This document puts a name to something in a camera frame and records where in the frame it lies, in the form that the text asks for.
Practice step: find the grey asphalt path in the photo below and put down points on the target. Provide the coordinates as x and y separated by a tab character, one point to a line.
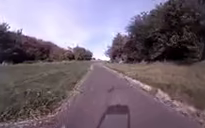
100	86

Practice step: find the pale gravel verge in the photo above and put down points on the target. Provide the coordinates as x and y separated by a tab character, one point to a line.
163	97

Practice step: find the tall row of trees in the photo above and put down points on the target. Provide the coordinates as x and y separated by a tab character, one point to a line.
170	33

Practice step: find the dry grass meadow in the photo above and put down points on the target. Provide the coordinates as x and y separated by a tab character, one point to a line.
176	76

